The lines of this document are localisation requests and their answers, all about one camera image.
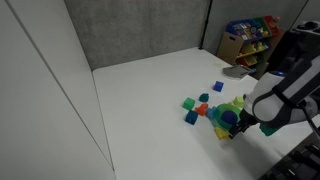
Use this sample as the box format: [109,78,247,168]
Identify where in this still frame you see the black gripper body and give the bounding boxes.
[237,109,260,129]

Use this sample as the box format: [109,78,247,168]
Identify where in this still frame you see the lime green cube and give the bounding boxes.
[232,95,246,110]

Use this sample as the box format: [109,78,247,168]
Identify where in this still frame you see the green plastic bowl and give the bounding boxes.
[213,103,242,131]

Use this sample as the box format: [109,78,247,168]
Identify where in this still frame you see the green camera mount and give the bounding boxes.
[259,121,282,137]

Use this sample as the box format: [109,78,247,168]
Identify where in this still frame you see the black pole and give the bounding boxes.
[198,0,214,51]

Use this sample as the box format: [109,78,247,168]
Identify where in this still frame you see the teal toy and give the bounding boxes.
[198,92,210,103]

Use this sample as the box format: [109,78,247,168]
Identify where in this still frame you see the blue ball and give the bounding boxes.
[221,110,239,126]

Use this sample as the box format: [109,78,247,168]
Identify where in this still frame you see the orange toy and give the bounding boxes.
[194,103,210,117]

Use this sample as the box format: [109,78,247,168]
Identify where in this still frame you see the light blue toy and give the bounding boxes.
[205,106,218,120]

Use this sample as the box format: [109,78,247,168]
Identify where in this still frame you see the colourful toy shelf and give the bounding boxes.
[216,15,287,80]

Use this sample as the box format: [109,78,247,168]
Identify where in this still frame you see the grey metal plate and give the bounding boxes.
[222,64,258,81]

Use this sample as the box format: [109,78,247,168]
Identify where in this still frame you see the dark blue cube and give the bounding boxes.
[185,110,199,126]

